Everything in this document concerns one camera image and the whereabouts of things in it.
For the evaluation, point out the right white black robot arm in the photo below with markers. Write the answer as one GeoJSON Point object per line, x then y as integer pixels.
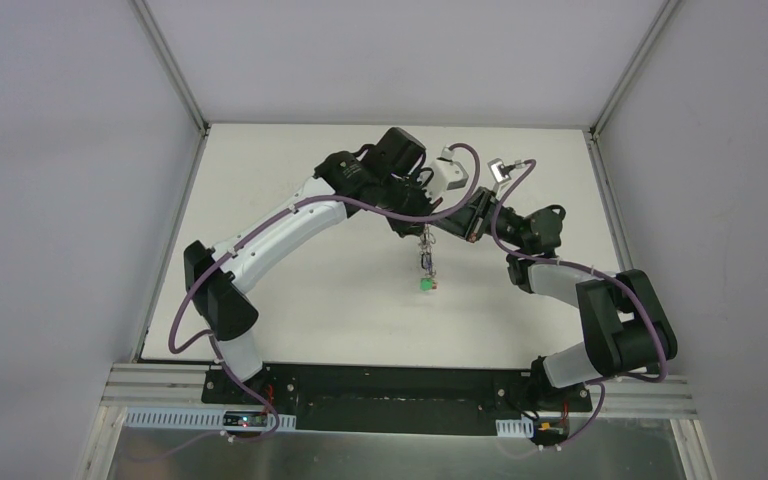
{"type": "Point", "coordinates": [624, 325]}

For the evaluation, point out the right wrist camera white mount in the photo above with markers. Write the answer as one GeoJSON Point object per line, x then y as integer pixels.
{"type": "Point", "coordinates": [501, 171]}

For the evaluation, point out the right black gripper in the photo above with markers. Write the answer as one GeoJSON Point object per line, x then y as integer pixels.
{"type": "Point", "coordinates": [477, 216]}

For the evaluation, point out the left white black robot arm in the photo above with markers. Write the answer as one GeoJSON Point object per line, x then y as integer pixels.
{"type": "Point", "coordinates": [218, 279]}

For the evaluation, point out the large metal keyring disc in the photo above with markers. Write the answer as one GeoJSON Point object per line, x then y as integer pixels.
{"type": "Point", "coordinates": [426, 242]}

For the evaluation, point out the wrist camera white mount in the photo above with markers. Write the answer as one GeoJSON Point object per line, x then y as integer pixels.
{"type": "Point", "coordinates": [501, 171]}
{"type": "Point", "coordinates": [445, 174]}

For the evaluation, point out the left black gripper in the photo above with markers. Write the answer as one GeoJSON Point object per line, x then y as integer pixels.
{"type": "Point", "coordinates": [414, 216]}

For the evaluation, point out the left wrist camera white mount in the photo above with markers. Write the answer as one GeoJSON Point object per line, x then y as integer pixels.
{"type": "Point", "coordinates": [445, 174]}

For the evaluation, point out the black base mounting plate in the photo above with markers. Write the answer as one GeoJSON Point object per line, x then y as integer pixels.
{"type": "Point", "coordinates": [400, 400]}

